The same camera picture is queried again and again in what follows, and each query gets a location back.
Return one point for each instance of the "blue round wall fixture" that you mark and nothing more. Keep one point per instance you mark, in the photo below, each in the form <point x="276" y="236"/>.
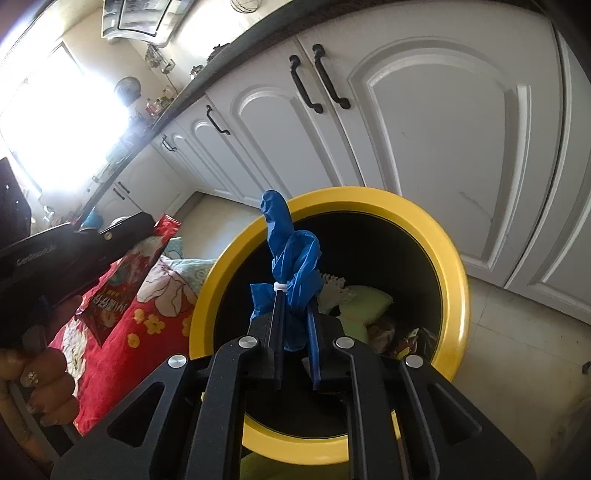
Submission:
<point x="127" y="88"/>

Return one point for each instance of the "steel range hood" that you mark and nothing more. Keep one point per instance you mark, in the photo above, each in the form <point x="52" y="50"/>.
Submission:
<point x="143" y="18"/>

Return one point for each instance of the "red floral blanket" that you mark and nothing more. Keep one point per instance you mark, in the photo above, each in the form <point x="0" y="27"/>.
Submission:
<point x="157" y="286"/>

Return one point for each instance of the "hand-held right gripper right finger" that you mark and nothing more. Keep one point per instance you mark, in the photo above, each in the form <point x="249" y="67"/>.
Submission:
<point x="315" y="364"/>

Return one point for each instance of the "white base cabinets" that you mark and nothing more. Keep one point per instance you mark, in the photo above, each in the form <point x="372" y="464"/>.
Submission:
<point x="438" y="115"/>

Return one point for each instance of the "blue hanging cloth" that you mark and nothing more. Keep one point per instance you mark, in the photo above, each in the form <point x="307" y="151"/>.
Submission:
<point x="92" y="218"/>

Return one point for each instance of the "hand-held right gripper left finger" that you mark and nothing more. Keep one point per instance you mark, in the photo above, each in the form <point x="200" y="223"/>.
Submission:
<point x="279" y="350"/>

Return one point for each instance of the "cluster of condiment bottles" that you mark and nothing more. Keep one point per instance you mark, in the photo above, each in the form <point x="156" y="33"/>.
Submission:
<point x="160" y="104"/>

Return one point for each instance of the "steel kettle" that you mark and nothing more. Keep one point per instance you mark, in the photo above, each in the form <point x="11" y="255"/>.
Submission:
<point x="197" y="70"/>

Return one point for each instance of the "small hanging spoon rack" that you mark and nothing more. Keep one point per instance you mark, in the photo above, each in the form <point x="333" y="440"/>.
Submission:
<point x="160" y="59"/>

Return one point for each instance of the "brown snack wrapper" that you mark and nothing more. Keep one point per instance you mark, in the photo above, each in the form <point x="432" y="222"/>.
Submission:
<point x="383" y="337"/>

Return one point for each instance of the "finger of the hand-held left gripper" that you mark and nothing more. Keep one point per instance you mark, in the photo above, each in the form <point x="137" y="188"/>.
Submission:
<point x="131" y="233"/>

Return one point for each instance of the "black countertop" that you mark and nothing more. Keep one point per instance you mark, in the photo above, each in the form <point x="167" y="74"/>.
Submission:
<point x="184" y="92"/>

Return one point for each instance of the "steel pot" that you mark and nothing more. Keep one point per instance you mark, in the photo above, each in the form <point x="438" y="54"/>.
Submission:
<point x="219" y="51"/>

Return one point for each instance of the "dark foil wrapper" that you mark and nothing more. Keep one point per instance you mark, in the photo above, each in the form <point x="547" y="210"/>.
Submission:
<point x="415" y="344"/>

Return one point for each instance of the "green foam sleeve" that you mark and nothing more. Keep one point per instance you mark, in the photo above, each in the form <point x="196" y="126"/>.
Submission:
<point x="369" y="300"/>

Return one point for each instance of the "red snack packet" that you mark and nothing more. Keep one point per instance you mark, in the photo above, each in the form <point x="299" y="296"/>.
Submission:
<point x="124" y="277"/>

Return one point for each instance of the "person's left hand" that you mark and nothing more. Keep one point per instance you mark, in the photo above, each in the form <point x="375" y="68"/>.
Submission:
<point x="51" y="374"/>

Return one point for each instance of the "white foam net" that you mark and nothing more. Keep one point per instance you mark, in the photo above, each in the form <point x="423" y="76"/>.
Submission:
<point x="333" y="287"/>

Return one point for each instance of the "yellow-rimmed black trash bin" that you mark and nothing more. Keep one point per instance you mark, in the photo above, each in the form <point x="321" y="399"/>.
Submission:
<point x="415" y="221"/>

